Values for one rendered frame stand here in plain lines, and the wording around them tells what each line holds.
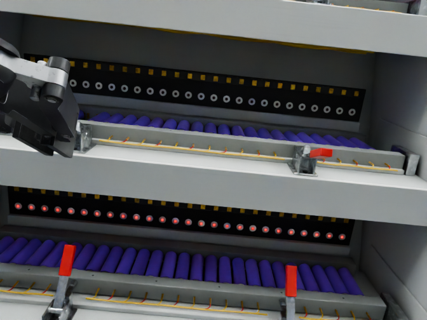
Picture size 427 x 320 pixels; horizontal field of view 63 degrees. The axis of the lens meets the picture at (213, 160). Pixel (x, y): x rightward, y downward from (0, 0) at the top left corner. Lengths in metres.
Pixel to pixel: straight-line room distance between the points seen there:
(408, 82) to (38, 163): 0.50
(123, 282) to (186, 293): 0.08
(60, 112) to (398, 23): 0.39
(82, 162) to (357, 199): 0.31
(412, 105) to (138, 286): 0.44
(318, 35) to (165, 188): 0.25
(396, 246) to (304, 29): 0.32
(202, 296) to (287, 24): 0.35
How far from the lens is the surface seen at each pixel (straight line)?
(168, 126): 0.50
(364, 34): 0.48
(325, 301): 0.51
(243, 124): 0.56
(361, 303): 0.53
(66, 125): 0.28
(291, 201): 0.42
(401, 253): 0.55
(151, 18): 0.45
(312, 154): 0.38
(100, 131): 0.46
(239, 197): 0.41
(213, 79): 0.57
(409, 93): 0.57
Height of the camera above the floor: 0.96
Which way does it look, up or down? 3 degrees up
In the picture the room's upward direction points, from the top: 6 degrees clockwise
